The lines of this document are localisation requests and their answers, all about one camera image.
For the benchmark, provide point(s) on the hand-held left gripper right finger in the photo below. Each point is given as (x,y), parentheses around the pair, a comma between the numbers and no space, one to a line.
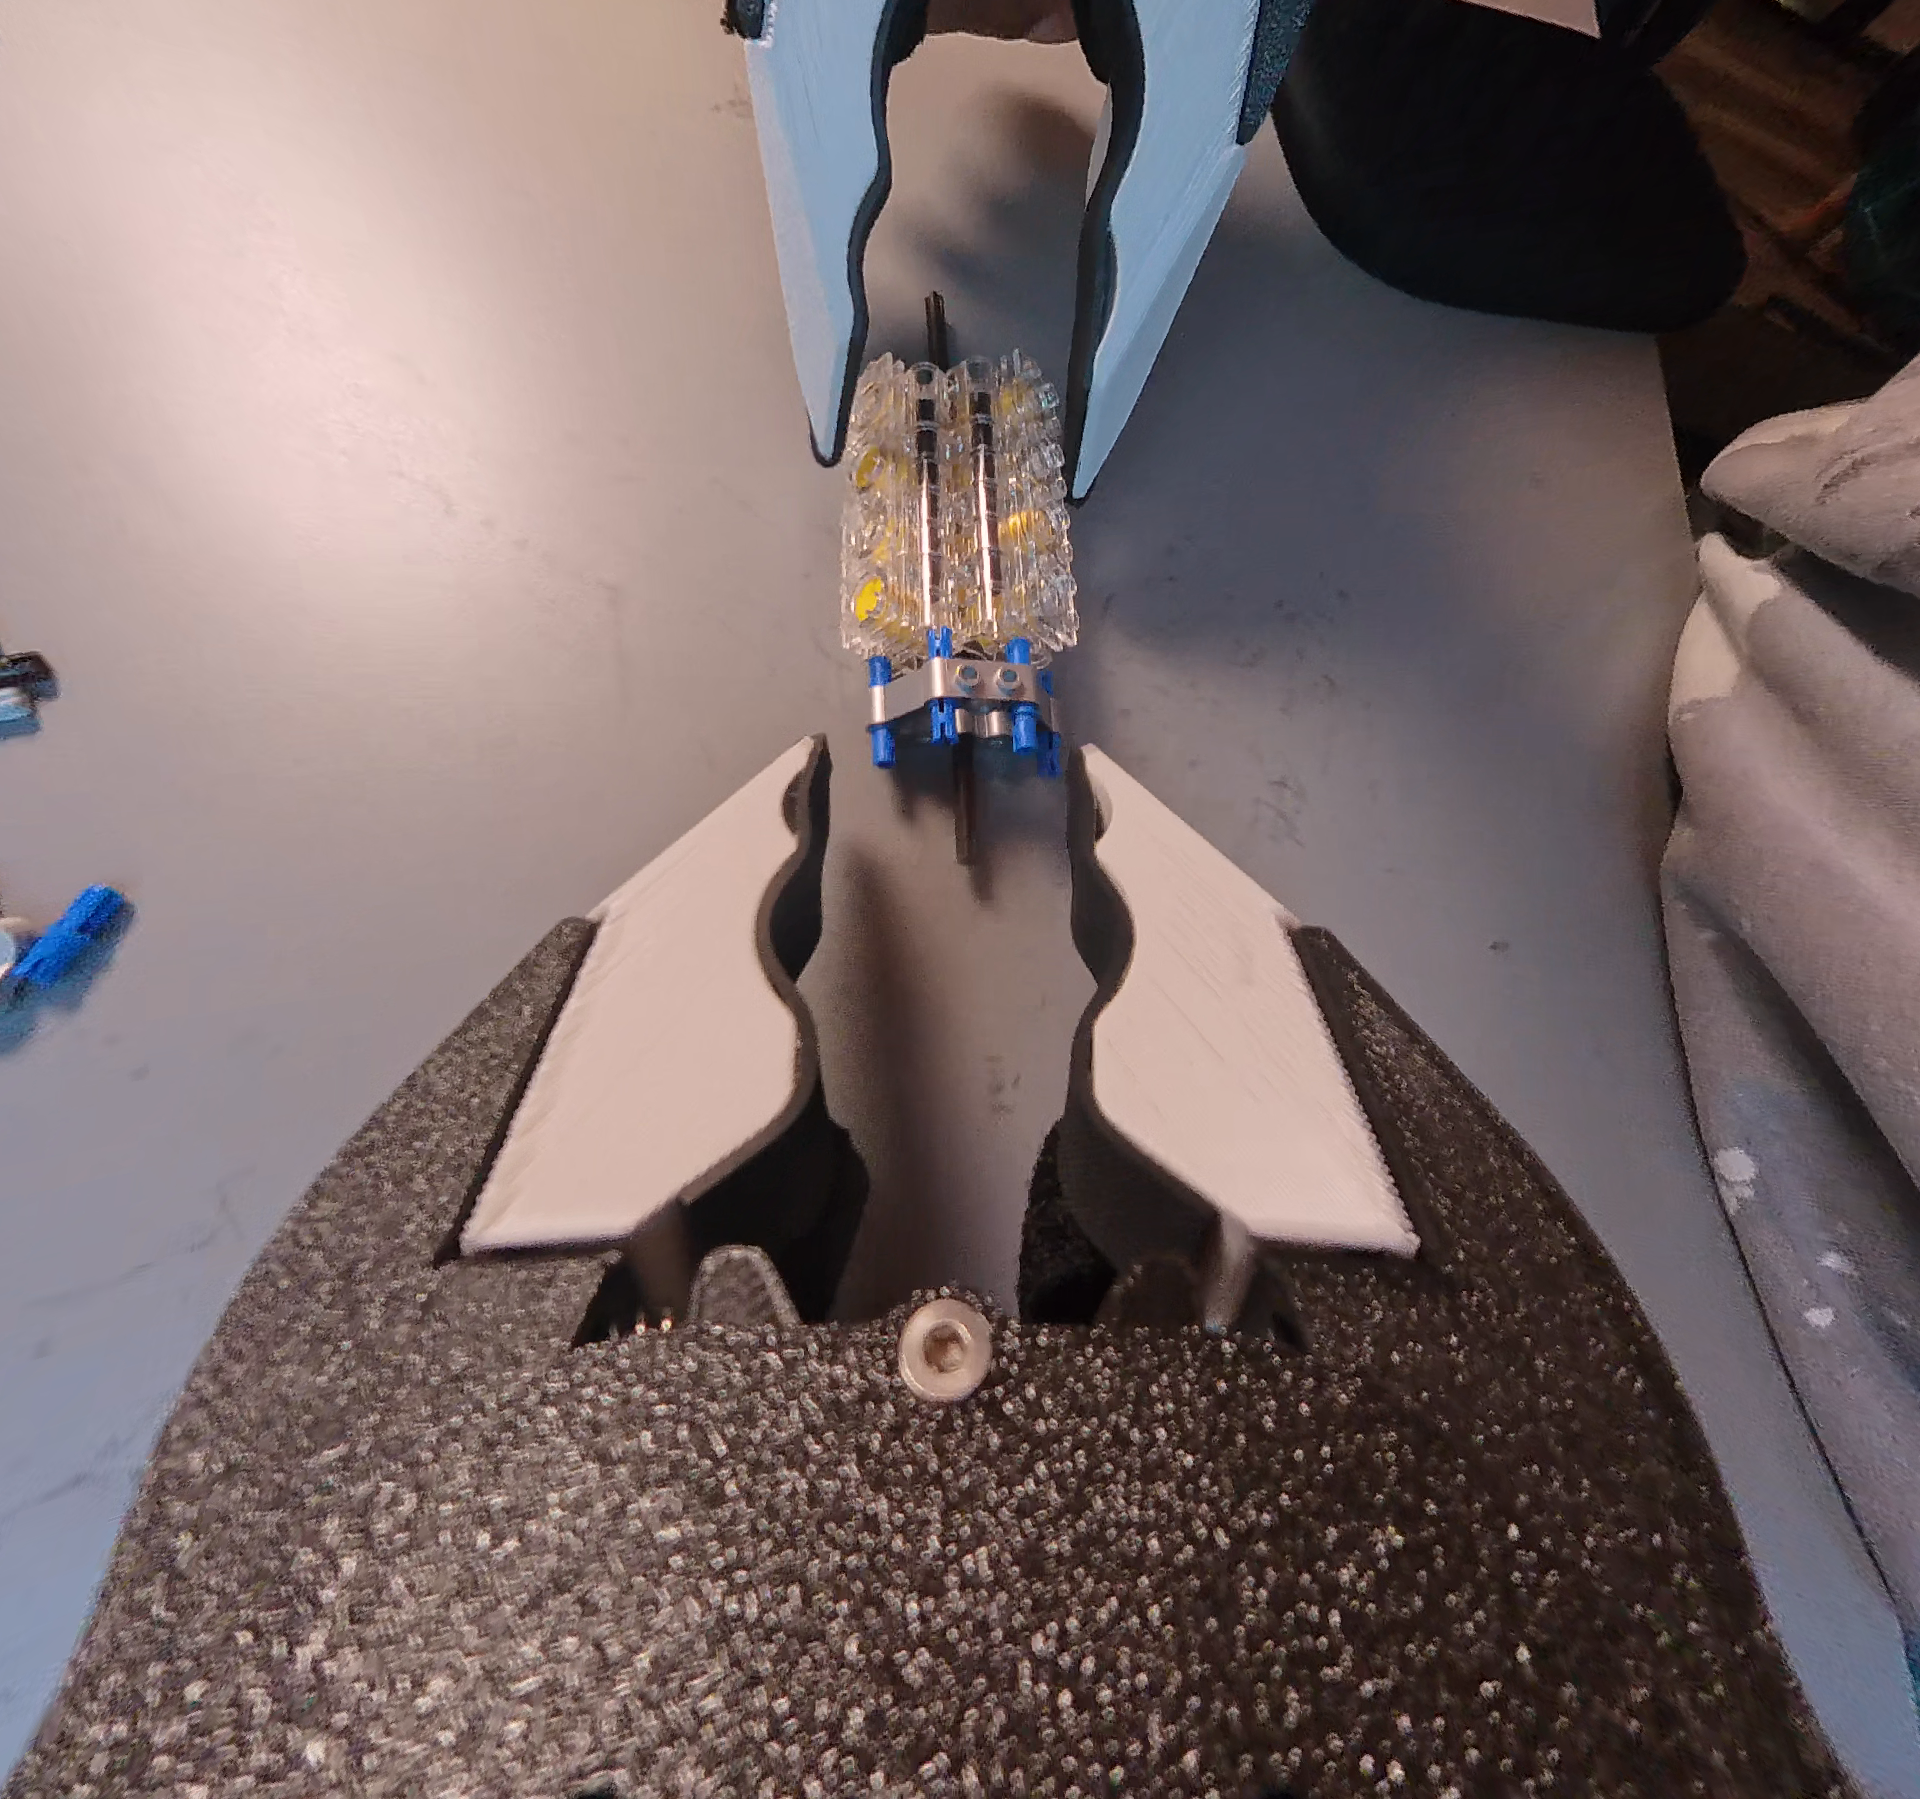
(1230,1064)

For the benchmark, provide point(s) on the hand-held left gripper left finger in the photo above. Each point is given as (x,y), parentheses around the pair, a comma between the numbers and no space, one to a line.
(645,1064)

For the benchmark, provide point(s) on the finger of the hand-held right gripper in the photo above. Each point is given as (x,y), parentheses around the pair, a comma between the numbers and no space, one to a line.
(1185,104)
(819,104)

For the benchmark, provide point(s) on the blue connector pin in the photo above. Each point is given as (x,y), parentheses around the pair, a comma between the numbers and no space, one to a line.
(942,720)
(879,742)
(1022,726)
(1050,742)

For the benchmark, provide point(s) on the clear block with yellow pistons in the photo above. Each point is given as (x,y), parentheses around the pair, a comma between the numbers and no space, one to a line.
(884,540)

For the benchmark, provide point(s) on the grey beam frame with holes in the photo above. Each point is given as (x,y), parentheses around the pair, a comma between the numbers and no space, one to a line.
(983,682)

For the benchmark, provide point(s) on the black office chair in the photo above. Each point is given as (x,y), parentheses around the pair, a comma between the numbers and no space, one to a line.
(1500,178)

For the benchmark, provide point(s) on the pile of mixed building parts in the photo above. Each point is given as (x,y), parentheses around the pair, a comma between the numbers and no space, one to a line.
(69,930)

